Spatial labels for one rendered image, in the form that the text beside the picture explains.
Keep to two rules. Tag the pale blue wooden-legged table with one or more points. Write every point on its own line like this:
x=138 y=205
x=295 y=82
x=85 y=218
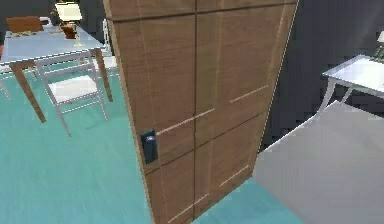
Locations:
x=43 y=45

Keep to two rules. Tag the white slatted chair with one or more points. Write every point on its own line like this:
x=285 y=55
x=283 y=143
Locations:
x=73 y=88
x=107 y=50

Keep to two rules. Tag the white table lamp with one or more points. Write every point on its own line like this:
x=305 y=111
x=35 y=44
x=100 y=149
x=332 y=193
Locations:
x=69 y=11

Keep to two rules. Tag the white side table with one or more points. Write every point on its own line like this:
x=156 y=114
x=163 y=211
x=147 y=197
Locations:
x=358 y=75

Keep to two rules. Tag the brown wooden cupboard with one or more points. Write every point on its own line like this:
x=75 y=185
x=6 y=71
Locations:
x=206 y=100

